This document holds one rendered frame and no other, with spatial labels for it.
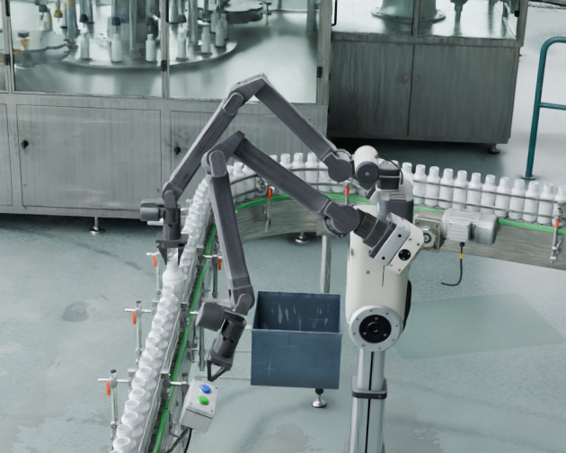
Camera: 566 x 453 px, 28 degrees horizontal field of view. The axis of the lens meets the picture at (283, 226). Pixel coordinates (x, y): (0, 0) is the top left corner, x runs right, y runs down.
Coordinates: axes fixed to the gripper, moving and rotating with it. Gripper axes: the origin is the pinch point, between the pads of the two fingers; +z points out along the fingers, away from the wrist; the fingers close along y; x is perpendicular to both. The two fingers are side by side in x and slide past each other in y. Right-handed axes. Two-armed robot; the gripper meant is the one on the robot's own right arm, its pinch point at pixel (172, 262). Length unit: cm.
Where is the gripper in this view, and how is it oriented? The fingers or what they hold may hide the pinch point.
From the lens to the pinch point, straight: 368.0
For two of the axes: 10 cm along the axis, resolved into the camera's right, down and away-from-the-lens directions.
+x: -0.4, 3.8, -9.2
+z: -0.2, 9.2, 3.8
